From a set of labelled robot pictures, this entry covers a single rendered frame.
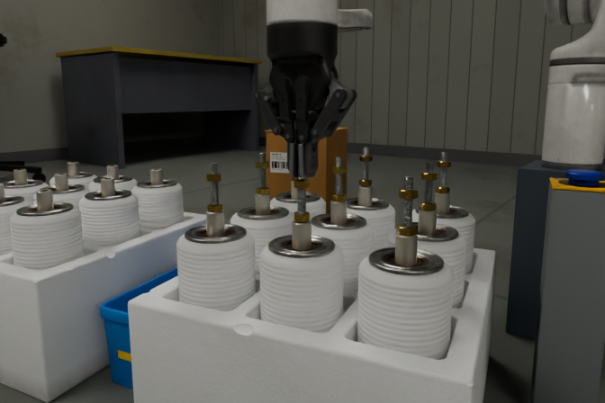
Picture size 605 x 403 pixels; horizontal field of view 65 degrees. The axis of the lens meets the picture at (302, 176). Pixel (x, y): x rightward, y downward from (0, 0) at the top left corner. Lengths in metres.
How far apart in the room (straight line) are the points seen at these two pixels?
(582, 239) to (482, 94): 2.64
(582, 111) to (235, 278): 0.61
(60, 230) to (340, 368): 0.47
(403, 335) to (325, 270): 0.10
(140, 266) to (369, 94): 2.89
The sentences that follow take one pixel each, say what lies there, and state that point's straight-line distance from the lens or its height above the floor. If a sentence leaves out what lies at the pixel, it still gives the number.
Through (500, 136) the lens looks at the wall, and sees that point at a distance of 3.22.
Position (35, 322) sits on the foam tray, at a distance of 0.75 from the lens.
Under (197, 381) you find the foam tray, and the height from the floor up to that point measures 0.10.
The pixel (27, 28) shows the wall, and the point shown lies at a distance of 3.59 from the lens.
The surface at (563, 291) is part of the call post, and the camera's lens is 0.67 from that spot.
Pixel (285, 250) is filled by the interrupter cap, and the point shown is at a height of 0.25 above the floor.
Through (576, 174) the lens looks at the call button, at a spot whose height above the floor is 0.33.
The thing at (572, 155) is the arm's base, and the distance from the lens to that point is 0.89.
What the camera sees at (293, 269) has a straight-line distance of 0.50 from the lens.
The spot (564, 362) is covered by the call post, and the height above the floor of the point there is 0.09.
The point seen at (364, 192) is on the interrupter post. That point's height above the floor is 0.27.
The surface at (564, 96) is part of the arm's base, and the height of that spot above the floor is 0.42.
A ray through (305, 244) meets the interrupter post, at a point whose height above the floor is 0.26.
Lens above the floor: 0.42
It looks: 9 degrees down
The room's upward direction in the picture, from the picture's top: straight up
